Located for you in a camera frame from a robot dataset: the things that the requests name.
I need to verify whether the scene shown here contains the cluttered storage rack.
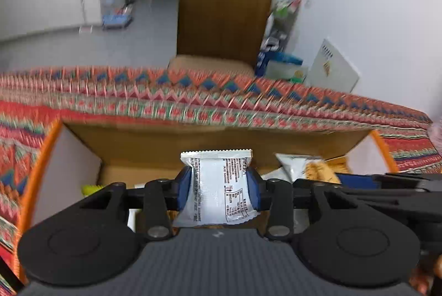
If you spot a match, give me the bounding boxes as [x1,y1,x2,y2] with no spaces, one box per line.
[256,0,308,83]

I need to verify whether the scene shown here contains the green snack packet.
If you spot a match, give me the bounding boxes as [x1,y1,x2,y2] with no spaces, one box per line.
[82,184,104,196]

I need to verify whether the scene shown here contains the wooden chair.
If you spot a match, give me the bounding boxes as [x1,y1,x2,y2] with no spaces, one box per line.
[167,0,278,77]

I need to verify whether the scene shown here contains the white orange crisps packet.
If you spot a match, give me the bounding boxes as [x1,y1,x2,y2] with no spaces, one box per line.
[274,153,349,184]

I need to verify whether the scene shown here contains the patterned red tablecloth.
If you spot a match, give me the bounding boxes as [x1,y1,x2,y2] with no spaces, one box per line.
[0,65,442,296]

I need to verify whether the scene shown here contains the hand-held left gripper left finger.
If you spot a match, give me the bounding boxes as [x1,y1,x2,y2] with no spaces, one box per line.
[69,166,192,241]

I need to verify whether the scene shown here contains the orange cardboard box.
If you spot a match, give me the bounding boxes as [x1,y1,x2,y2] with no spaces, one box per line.
[14,118,401,286]

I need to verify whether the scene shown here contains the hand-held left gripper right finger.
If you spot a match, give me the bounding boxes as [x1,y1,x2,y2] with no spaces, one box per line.
[247,166,380,241]

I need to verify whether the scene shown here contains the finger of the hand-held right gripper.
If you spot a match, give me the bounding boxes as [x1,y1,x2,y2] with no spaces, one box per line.
[336,173,442,193]

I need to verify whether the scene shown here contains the white flat board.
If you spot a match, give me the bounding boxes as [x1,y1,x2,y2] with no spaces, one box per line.
[306,38,360,94]

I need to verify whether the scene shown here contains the white printed snack packet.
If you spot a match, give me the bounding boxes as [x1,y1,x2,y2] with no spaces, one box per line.
[172,148,264,228]

